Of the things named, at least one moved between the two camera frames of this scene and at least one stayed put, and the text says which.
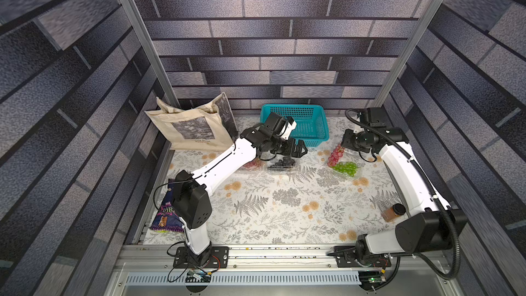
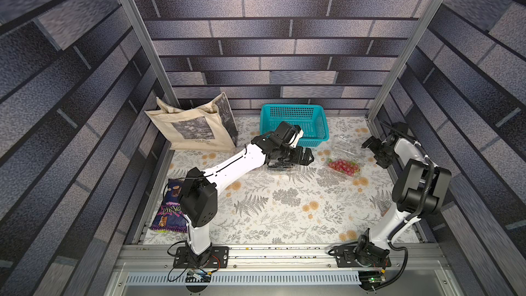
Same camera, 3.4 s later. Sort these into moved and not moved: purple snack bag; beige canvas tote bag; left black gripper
Moved: left black gripper
Not moved: purple snack bag; beige canvas tote bag
